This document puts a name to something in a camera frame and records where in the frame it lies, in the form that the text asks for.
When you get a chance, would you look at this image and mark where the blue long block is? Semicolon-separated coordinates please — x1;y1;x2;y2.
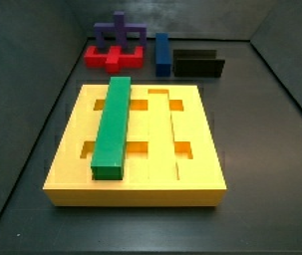
155;33;171;77

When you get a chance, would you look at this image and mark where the yellow slotted board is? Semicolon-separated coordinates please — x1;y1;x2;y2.
43;85;226;206

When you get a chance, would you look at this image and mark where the green long block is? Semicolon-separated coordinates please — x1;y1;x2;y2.
91;77;131;180

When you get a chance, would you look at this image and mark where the black U-shaped block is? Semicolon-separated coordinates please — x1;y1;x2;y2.
172;50;224;78

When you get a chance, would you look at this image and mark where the red cross-shaped block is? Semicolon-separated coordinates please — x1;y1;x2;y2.
84;46;144;74

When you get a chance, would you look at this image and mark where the purple cross-shaped block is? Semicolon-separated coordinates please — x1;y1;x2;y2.
93;11;147;48

